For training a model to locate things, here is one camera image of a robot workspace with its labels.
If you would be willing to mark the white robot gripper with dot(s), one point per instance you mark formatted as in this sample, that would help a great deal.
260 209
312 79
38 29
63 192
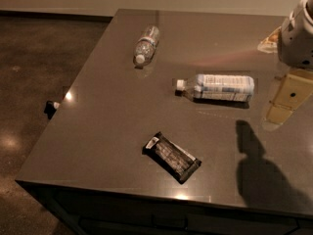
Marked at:
295 39

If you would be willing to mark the blue labelled plastic bottle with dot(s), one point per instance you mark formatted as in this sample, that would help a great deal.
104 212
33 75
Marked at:
233 88

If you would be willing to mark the clear plastic water bottle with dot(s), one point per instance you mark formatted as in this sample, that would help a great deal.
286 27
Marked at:
146 46

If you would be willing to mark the glass jar with snacks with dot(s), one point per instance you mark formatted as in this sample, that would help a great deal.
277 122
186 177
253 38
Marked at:
270 44

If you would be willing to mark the black snack bar wrapper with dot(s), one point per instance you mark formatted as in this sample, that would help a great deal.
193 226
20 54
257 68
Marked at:
174 159

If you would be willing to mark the black handle on table side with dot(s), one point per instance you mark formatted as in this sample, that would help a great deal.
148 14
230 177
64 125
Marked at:
50 108

